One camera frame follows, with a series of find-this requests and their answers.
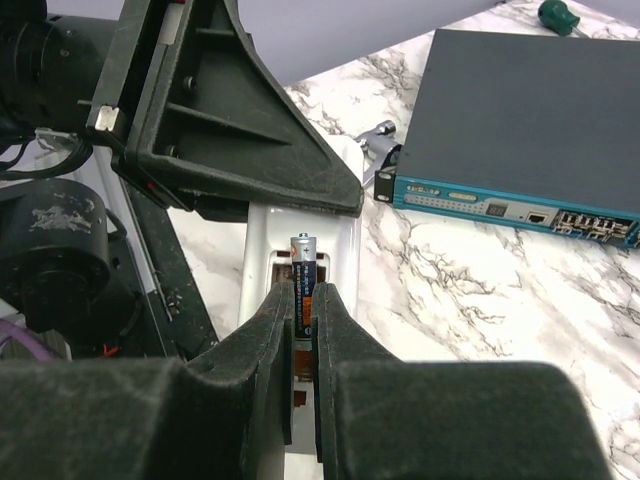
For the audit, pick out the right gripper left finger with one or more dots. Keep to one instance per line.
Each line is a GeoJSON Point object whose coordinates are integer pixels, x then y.
{"type": "Point", "coordinates": [224, 415]}

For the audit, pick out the green handled screwdriver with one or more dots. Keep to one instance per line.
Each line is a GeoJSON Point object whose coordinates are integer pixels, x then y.
{"type": "Point", "coordinates": [556, 16]}

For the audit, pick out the dark grey network switch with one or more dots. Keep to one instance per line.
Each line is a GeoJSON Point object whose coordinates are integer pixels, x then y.
{"type": "Point", "coordinates": [525, 131]}

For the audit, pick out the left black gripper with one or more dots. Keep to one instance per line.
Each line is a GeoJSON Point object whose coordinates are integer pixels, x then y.
{"type": "Point", "coordinates": [197, 122]}

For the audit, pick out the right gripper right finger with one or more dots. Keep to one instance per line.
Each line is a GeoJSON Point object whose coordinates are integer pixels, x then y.
{"type": "Point", "coordinates": [378, 417]}

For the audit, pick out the white remote control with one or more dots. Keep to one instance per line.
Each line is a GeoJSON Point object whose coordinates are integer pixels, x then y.
{"type": "Point", "coordinates": [267, 261]}

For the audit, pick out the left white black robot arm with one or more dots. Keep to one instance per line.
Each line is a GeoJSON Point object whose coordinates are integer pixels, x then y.
{"type": "Point", "coordinates": [83, 253]}

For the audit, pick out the small grey battery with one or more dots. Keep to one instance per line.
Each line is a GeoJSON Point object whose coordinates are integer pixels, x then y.
{"type": "Point", "coordinates": [304, 276]}

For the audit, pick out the silver metal bracket clamp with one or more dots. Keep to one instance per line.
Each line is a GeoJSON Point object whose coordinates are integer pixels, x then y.
{"type": "Point", "coordinates": [380, 145]}

